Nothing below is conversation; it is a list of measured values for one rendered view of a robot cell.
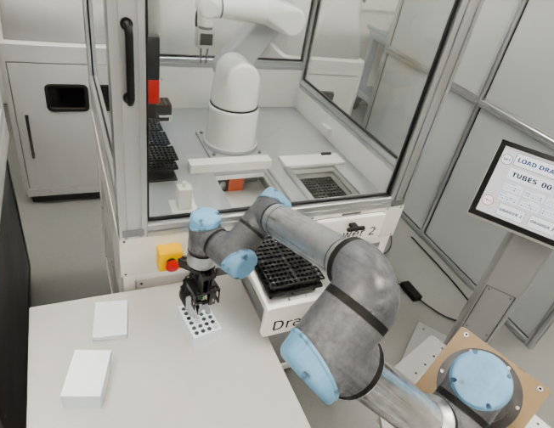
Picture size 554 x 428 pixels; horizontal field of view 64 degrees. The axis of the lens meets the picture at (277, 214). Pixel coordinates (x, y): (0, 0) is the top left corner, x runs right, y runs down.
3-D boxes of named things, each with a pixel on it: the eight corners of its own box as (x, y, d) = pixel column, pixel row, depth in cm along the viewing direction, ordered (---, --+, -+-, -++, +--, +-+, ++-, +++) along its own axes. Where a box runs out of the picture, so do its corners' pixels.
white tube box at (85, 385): (101, 408, 104) (100, 396, 101) (62, 408, 103) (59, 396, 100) (112, 363, 115) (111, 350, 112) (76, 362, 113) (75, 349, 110)
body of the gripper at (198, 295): (192, 312, 115) (195, 278, 108) (180, 290, 120) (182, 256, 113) (219, 304, 119) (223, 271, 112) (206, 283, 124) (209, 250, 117)
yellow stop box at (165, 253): (183, 270, 135) (183, 252, 131) (159, 273, 132) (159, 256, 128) (179, 259, 139) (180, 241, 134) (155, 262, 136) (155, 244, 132)
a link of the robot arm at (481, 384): (521, 381, 96) (528, 374, 85) (485, 432, 95) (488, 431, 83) (470, 346, 103) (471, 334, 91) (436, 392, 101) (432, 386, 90)
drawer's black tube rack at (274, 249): (320, 292, 137) (325, 277, 133) (268, 303, 130) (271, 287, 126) (291, 247, 153) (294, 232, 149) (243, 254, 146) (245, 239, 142)
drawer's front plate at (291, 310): (350, 316, 133) (360, 290, 127) (261, 337, 122) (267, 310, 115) (347, 312, 134) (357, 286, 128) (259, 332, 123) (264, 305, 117)
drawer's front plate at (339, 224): (377, 237, 169) (386, 214, 163) (311, 247, 157) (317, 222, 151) (375, 234, 170) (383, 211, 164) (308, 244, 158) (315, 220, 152)
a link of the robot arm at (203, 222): (204, 229, 99) (182, 210, 104) (200, 265, 106) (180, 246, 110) (231, 217, 104) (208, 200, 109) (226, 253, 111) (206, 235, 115)
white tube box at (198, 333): (221, 337, 127) (222, 328, 124) (193, 346, 122) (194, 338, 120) (203, 306, 135) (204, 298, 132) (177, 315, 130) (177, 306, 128)
